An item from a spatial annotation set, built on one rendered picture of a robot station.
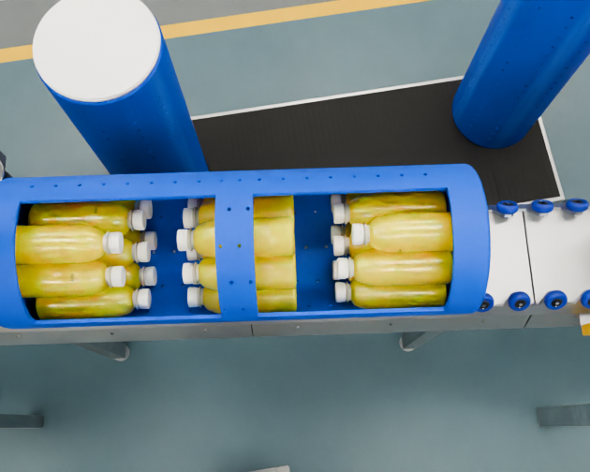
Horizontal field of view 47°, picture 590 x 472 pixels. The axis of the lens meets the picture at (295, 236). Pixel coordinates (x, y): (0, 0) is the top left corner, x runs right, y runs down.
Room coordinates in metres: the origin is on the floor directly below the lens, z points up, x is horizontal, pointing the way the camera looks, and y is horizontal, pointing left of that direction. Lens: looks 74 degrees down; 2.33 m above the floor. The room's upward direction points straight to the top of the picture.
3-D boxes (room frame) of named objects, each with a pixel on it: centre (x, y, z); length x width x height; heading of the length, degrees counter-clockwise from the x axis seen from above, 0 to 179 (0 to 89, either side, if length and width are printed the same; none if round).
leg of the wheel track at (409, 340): (0.28, -0.39, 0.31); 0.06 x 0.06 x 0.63; 2
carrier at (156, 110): (0.80, 0.43, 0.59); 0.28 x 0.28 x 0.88
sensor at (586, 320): (0.22, -0.62, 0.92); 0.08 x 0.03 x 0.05; 2
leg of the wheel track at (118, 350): (0.24, 0.59, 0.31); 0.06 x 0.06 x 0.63; 2
